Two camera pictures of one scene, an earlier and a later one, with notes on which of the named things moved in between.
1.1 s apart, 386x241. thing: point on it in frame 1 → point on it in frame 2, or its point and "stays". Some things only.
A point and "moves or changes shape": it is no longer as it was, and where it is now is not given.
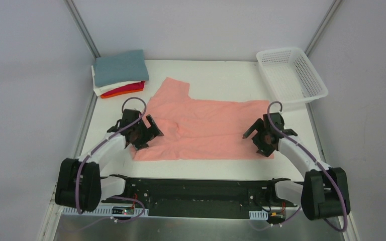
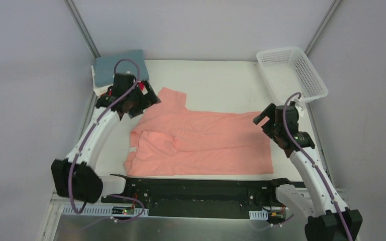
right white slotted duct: x=258 y=215 stays
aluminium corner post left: x=77 y=16 stays
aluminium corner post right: x=328 y=14 stays
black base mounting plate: x=199 y=198 stays
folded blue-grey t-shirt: x=124 y=67 stays
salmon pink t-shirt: x=200 y=129 moves or changes shape
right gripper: x=259 y=138 → x=266 y=117
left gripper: x=145 y=133 → x=142 y=101
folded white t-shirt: x=99 y=90 stays
